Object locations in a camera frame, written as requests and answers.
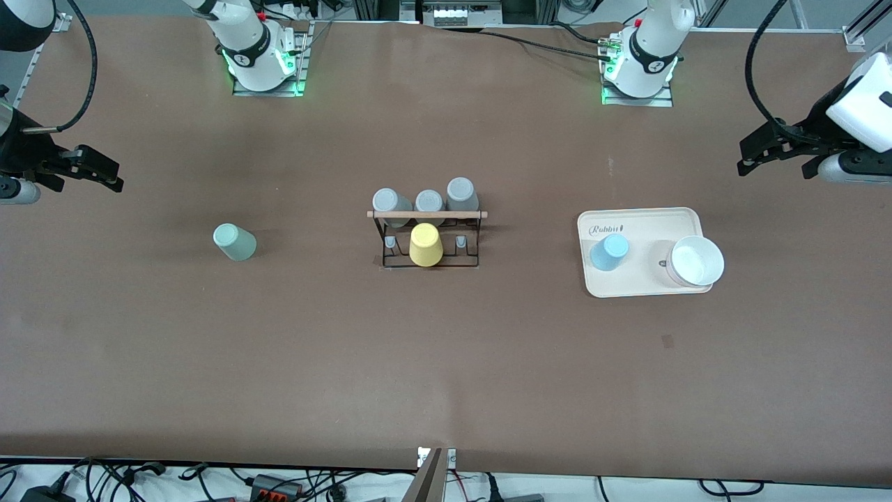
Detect mint green cup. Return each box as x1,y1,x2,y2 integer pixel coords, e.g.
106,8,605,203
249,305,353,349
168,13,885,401
213,223,258,263

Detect light blue cup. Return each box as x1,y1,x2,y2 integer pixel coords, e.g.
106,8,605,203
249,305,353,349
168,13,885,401
590,234,631,273

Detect white bowl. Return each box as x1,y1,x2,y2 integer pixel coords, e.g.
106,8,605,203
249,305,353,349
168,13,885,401
666,236,725,289

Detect cream plastic tray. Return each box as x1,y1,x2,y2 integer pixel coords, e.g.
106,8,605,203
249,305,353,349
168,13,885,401
577,207,715,299

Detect grey cup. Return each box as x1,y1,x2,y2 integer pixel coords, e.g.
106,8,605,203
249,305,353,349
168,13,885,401
415,190,446,225
446,177,480,228
372,188,415,229

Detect black power adapter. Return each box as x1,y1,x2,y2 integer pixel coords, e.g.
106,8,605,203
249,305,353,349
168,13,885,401
20,485,76,502

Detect yellow cup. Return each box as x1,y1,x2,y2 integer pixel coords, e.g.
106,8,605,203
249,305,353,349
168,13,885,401
409,223,445,268

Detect black box orange buttons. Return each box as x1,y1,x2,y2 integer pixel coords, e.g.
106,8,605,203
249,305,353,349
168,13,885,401
249,474,306,501

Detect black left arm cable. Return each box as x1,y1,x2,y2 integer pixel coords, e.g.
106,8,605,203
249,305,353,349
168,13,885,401
744,0,802,140

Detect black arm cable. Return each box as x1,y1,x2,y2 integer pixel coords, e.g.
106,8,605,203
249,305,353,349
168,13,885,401
56,0,99,133
744,0,802,140

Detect aluminium frame rail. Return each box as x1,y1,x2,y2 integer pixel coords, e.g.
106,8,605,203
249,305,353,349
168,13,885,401
13,13,74,109
842,0,892,54

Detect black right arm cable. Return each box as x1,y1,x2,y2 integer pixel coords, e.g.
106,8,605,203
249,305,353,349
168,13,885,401
56,0,99,133

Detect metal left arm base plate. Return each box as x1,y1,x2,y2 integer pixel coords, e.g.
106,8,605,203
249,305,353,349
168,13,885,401
601,82,675,108

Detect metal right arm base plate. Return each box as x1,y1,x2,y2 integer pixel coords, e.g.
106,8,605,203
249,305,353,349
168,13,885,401
231,21,311,98

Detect black table cable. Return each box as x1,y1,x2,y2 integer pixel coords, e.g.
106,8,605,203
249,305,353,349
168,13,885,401
479,28,615,62

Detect black cable bundle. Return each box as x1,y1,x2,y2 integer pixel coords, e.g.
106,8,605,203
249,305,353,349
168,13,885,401
70,457,169,502

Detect black cable loop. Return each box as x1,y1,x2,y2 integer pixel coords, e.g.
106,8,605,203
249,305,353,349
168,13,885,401
699,479,766,498

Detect white mount bracket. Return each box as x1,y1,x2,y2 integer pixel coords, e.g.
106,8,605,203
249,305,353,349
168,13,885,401
417,447,458,469

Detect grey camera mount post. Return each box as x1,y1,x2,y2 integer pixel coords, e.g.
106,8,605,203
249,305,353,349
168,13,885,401
401,448,445,502

